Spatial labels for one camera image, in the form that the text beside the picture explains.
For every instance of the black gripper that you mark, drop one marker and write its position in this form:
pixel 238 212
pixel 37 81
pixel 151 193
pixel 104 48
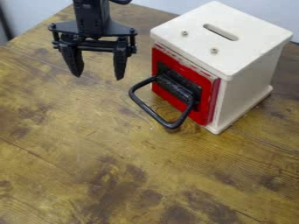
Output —
pixel 94 32

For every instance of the black metal drawer handle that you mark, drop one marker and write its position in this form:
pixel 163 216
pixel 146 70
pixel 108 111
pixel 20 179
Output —
pixel 176 89

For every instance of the red wooden drawer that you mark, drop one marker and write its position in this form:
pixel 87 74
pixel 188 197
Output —
pixel 200 77

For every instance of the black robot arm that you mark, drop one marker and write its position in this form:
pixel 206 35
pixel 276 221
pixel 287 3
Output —
pixel 95 33

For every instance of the white wooden box cabinet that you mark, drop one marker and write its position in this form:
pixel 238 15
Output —
pixel 231 46

